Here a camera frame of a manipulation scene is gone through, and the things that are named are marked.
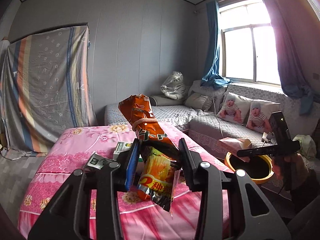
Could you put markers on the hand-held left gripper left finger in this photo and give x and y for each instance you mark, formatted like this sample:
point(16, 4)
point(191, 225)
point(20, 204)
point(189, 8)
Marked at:
point(132, 162)

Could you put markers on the green cloth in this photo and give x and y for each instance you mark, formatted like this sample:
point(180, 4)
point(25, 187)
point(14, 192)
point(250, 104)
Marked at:
point(306, 145)

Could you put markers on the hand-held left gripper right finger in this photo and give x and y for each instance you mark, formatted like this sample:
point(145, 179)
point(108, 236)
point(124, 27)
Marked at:
point(183, 155)

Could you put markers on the striped hanging sheet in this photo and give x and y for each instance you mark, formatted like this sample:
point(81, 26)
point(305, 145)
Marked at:
point(45, 80)

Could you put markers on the silver plastic bag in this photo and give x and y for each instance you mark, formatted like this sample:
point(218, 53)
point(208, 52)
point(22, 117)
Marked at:
point(175, 85)

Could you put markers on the small grey packet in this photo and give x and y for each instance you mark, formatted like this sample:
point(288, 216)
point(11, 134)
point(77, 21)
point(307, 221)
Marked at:
point(96, 161)

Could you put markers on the grey quilted sofa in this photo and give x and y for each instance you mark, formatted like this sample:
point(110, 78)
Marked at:
point(225, 127)

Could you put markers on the beige cushion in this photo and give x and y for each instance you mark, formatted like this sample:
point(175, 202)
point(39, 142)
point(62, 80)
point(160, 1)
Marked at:
point(197, 101)

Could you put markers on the baby print cushion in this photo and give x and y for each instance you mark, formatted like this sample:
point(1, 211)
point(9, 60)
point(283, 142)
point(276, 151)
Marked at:
point(258, 117)
point(232, 107)

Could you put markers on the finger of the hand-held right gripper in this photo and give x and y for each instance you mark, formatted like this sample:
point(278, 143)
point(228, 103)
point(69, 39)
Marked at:
point(247, 153)

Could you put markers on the pink hair band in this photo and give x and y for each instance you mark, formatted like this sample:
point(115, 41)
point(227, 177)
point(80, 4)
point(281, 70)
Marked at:
point(145, 121)

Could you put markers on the person's right hand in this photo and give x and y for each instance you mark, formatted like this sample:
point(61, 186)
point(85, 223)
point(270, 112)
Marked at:
point(297, 167)

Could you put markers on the yellow trash bin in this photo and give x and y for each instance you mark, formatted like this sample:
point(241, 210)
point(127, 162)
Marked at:
point(262, 179)

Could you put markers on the purple blue curtain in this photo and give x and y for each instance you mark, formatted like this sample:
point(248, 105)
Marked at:
point(290, 55)

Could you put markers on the orange snack bag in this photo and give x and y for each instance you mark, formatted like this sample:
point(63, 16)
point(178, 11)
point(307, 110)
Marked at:
point(155, 172)

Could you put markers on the window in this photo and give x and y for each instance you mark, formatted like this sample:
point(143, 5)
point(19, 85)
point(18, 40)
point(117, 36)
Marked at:
point(240, 55)

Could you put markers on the white power strip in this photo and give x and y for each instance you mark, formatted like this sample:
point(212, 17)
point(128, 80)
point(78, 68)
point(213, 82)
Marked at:
point(266, 137)

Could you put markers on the wall socket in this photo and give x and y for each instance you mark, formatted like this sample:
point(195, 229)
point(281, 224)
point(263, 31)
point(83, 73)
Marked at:
point(317, 76)

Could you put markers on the grey bolster pillow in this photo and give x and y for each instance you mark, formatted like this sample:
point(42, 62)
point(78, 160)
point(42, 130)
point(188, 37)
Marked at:
point(165, 100)

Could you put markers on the pink tissue pack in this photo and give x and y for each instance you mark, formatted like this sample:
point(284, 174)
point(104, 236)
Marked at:
point(232, 143)

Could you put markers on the green and white small box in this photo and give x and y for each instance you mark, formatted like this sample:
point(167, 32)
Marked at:
point(121, 148)

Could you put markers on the pink floral bed cover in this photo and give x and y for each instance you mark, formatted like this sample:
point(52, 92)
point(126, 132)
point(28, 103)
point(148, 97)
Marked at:
point(75, 142)

